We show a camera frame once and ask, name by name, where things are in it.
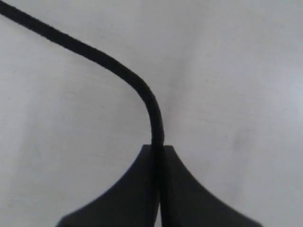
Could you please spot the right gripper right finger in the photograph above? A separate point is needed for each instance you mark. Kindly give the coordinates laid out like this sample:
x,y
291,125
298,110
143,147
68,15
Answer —
x,y
184,202

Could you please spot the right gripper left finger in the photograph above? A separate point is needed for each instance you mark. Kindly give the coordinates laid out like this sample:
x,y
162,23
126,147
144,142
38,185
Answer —
x,y
132,201

